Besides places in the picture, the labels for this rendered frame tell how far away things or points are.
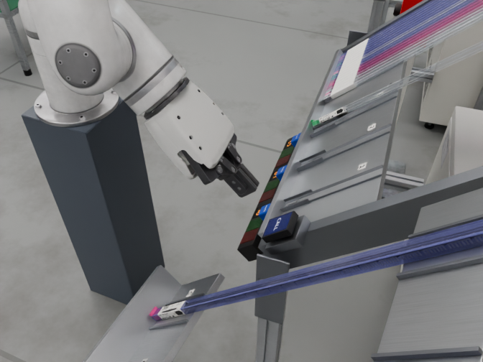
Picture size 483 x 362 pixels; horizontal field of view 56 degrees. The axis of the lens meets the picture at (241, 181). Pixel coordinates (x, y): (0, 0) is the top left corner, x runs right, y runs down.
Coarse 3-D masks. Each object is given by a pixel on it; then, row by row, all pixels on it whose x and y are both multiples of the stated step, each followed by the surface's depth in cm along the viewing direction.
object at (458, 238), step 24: (408, 240) 35; (432, 240) 33; (456, 240) 31; (480, 240) 30; (336, 264) 39; (360, 264) 37; (384, 264) 36; (240, 288) 49; (264, 288) 46; (288, 288) 44; (192, 312) 57
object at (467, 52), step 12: (468, 48) 74; (480, 48) 73; (444, 60) 76; (456, 60) 75; (420, 72) 79; (432, 72) 78; (396, 84) 82; (408, 84) 82; (372, 96) 86; (348, 108) 89
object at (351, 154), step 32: (352, 96) 96; (384, 96) 85; (320, 128) 94; (352, 128) 85; (384, 128) 76; (320, 160) 83; (352, 160) 76; (384, 160) 69; (320, 192) 75; (352, 192) 69
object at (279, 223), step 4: (292, 212) 67; (280, 216) 68; (284, 216) 67; (288, 216) 66; (272, 220) 69; (276, 220) 68; (280, 220) 67; (284, 220) 67; (288, 220) 66; (268, 224) 69; (272, 224) 68; (276, 224) 67; (280, 224) 66; (284, 224) 66; (268, 228) 68; (272, 228) 67; (276, 228) 66; (280, 228) 65; (284, 228) 65; (264, 232) 68; (268, 232) 67; (272, 232) 66
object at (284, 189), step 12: (336, 60) 115; (324, 84) 106; (312, 108) 100; (312, 132) 95; (300, 144) 90; (300, 156) 89; (288, 168) 85; (288, 180) 83; (276, 192) 81; (288, 192) 82; (276, 204) 78; (276, 216) 77; (264, 228) 74
